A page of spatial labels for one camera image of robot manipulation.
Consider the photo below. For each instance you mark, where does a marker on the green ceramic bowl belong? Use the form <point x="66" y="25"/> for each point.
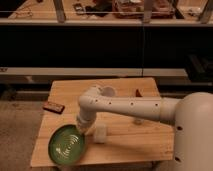
<point x="66" y="145"/>

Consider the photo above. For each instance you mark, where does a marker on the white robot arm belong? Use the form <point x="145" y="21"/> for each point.
<point x="191" y="116"/>

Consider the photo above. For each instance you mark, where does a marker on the wooden table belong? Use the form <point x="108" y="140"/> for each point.
<point x="126" y="141"/>

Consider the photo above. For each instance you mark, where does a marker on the white sponge block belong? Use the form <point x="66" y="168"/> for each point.
<point x="100" y="133"/>

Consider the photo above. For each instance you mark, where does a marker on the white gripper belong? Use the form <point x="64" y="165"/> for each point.
<point x="83" y="125"/>

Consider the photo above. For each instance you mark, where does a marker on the brown snack bar package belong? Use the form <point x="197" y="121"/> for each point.
<point x="53" y="107"/>

